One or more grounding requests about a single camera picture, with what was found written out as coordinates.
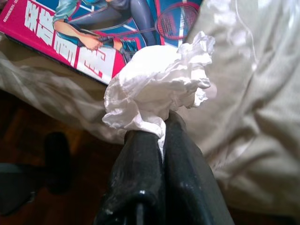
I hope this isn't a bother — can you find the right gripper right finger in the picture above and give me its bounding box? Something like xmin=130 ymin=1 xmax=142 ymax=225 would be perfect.
xmin=164 ymin=110 xmax=235 ymax=225

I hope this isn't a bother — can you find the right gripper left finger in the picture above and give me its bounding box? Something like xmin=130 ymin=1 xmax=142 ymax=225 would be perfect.
xmin=95 ymin=131 xmax=166 ymax=225

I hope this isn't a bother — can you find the white tissue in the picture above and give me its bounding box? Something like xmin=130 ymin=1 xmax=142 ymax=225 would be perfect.
xmin=102 ymin=30 xmax=216 ymax=160

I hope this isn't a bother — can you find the pink blue comic book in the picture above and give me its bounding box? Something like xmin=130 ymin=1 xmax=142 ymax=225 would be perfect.
xmin=0 ymin=0 xmax=203 ymax=85

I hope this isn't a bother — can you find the beige floral bed sheet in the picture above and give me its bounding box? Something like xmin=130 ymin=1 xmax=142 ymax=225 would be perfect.
xmin=0 ymin=0 xmax=300 ymax=215

